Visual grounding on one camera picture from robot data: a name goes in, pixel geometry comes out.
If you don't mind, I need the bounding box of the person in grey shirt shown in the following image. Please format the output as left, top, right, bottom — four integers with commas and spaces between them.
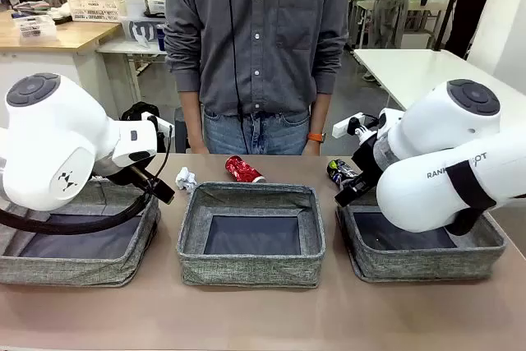
163, 0, 350, 157

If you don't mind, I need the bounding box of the crumpled white paper ball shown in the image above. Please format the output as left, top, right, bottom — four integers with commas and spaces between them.
175, 166, 198, 193

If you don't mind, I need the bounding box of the white box with logo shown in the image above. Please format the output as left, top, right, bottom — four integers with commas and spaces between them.
122, 17, 165, 46

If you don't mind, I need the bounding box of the crushed red soda can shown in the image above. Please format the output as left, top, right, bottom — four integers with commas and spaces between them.
224, 155, 267, 184

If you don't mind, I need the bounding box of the grey plastic stool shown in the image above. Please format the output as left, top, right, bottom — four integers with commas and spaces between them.
174, 106, 190, 154

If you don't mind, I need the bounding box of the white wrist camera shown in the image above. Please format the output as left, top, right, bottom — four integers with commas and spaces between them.
331, 111, 381, 141
141, 111, 176, 138

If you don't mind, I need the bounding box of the person's right forearm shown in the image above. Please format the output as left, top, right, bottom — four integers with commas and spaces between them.
179, 87, 206, 141

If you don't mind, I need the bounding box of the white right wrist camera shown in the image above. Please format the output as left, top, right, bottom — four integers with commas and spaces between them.
331, 111, 381, 141

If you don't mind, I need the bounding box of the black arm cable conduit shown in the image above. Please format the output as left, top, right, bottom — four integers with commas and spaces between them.
0, 164, 177, 237
446, 205, 488, 237

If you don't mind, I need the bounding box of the bystander in beige trousers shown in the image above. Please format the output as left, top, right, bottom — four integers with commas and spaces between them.
367, 0, 436, 50

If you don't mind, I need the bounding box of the white cylindrical container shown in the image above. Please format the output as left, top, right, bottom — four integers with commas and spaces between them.
125, 0, 149, 19

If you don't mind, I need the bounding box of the white side table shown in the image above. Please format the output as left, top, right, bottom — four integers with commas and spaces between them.
96, 40, 168, 93

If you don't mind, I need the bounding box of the white lattice crate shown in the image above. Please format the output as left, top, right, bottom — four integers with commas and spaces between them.
65, 0, 127, 23

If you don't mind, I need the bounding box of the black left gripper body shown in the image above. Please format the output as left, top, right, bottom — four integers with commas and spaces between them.
146, 114, 160, 154

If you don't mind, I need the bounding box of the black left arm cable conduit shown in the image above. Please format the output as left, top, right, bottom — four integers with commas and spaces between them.
0, 164, 177, 237

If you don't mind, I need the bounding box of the person's left forearm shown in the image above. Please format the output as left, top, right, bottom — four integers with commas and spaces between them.
307, 91, 332, 134

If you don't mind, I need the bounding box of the person's right hand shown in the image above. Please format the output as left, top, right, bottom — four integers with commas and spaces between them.
189, 136, 210, 155

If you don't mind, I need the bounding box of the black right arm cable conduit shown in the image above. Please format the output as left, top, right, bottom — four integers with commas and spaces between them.
446, 205, 488, 237

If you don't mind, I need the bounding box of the crushed black soda can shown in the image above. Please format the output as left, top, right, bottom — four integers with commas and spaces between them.
326, 157, 362, 187

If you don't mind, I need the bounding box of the thin black hanging cord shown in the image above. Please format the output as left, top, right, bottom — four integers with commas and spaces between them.
224, 0, 252, 155

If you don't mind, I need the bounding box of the large white table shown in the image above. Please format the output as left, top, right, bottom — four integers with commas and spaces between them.
353, 48, 526, 112

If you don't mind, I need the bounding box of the light wooden desk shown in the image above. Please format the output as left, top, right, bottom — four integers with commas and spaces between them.
353, 0, 447, 50

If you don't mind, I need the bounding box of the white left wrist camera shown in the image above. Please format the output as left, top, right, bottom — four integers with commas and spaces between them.
141, 111, 176, 138

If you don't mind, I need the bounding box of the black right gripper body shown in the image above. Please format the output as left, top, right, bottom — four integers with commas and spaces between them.
351, 136, 390, 194

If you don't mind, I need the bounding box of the grey fabric basket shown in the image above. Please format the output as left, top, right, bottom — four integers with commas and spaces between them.
176, 181, 326, 289
335, 190, 507, 284
0, 178, 161, 289

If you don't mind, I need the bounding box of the clear labelled plastic box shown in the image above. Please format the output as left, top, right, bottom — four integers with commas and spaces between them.
12, 13, 58, 42

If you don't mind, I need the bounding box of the bystander in black trousers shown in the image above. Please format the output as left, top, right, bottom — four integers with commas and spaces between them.
443, 0, 501, 60

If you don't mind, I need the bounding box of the black backpack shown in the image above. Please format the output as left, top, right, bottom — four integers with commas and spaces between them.
121, 100, 159, 122

